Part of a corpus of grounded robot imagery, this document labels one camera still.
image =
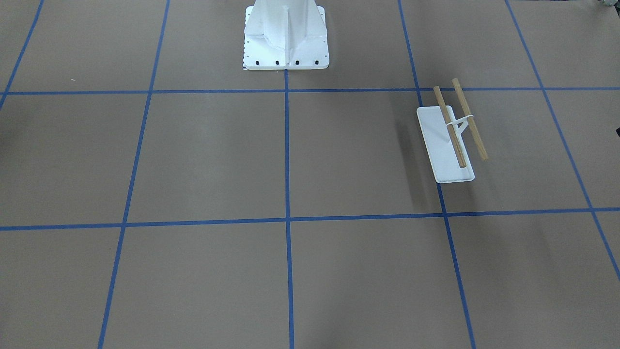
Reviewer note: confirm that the white rack base tray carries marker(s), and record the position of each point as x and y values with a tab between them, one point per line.
439	148

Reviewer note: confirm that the front wooden rack bar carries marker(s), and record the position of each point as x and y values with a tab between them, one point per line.
447	118

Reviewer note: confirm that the wooden rack bar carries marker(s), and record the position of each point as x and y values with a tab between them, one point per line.
471	121
447	118

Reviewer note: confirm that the rear wooden rack bar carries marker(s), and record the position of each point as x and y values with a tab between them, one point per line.
471	121

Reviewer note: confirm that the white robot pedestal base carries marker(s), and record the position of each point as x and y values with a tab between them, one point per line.
285	34

